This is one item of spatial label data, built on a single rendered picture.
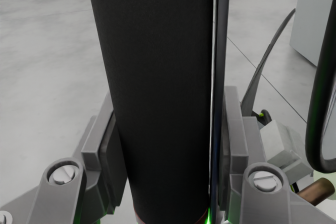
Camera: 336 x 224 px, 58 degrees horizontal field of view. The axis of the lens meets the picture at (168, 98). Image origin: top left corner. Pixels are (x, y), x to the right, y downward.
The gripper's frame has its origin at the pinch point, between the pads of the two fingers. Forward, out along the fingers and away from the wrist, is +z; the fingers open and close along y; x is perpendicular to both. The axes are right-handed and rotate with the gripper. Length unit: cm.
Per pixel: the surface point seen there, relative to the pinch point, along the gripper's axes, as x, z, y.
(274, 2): -146, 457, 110
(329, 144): -112, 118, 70
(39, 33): -147, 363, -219
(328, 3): -83, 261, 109
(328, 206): -37, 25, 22
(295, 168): -36, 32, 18
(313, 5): -90, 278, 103
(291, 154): -34, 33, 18
